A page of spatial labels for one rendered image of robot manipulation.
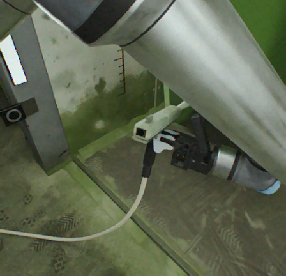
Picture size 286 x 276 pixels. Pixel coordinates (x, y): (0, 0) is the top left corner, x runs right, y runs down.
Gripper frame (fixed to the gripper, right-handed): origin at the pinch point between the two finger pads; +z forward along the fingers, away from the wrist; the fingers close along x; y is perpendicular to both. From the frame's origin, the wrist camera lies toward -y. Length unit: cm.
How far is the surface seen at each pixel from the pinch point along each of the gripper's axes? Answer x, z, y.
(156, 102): 113, 35, 21
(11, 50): 7, 70, -10
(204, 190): 55, -22, 47
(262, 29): 45, -21, -38
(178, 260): 16, -21, 62
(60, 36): 29, 63, -19
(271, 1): 40, -21, -46
